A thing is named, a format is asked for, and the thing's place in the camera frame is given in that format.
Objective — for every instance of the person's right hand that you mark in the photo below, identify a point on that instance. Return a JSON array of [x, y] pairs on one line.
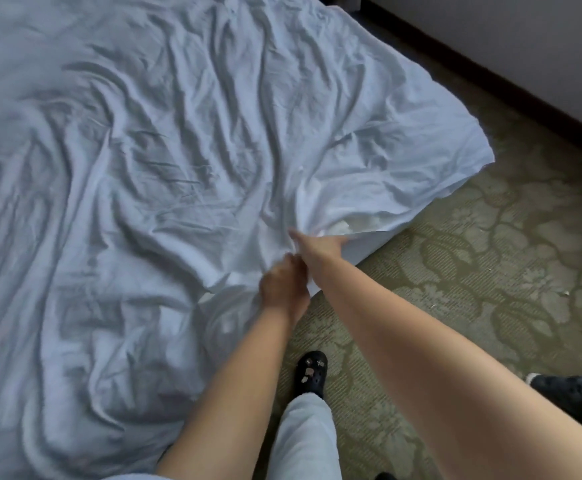
[[319, 253]]

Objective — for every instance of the person's left hand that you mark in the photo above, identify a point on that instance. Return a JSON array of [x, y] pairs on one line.
[[286, 290]]

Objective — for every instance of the white duvet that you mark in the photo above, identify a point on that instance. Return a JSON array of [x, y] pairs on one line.
[[171, 145]]

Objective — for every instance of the person's left forearm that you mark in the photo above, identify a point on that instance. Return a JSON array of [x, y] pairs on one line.
[[231, 405]]

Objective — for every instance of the person's right forearm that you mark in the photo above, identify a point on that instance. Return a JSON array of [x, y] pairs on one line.
[[461, 375]]

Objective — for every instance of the person's black right shoe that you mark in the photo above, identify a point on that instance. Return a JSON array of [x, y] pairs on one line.
[[311, 373]]

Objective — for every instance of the person's white shirt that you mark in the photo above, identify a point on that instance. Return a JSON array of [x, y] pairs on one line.
[[136, 477]]

